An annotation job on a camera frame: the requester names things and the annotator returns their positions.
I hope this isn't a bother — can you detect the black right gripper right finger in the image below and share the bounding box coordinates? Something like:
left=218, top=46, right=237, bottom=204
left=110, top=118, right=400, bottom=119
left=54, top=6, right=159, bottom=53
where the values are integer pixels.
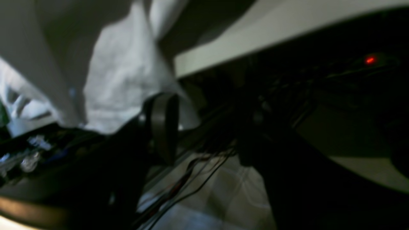
left=236, top=122, right=408, bottom=230

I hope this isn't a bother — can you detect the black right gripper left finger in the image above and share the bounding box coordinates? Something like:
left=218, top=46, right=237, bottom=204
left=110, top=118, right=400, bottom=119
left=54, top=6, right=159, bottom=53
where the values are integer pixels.
left=1, top=93, right=179, bottom=230

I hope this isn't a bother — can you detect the white t-shirt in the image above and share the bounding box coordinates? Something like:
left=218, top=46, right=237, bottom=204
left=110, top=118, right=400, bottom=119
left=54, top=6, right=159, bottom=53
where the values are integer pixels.
left=1, top=0, right=200, bottom=134

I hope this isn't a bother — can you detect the power strip with red light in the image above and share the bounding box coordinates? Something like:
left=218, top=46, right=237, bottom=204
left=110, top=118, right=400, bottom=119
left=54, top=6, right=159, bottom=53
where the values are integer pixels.
left=326, top=52, right=401, bottom=78

